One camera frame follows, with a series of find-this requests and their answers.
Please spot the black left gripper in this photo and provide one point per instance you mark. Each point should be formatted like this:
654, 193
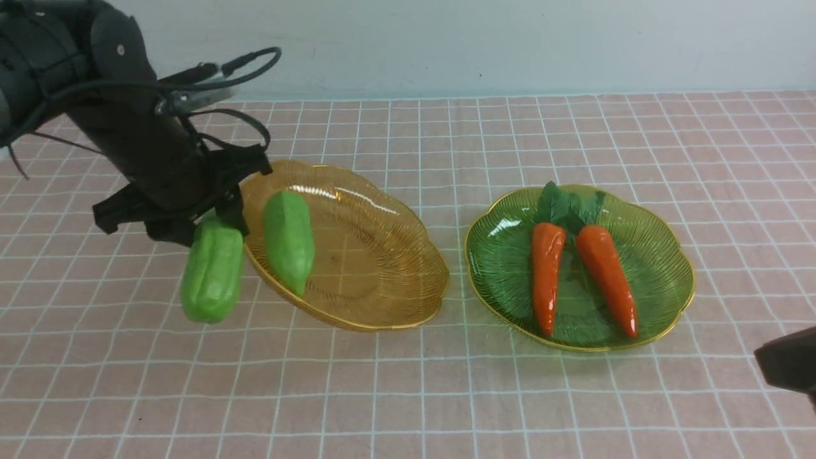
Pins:
174, 174

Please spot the green toy gourd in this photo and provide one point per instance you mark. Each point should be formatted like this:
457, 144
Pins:
289, 240
211, 283

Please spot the orange toy carrot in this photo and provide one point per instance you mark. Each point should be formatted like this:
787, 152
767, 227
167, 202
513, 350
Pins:
599, 254
547, 243

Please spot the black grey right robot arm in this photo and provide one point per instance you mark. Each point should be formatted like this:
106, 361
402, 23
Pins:
788, 362

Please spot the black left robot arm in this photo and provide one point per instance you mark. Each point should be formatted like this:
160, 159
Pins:
88, 60

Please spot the pink checkered tablecloth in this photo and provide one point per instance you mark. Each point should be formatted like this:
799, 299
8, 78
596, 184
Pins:
99, 362

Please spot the amber ribbed glass plate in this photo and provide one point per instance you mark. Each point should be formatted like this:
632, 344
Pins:
375, 265

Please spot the green ribbed glass plate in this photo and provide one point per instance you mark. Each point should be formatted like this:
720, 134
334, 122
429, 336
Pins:
497, 251

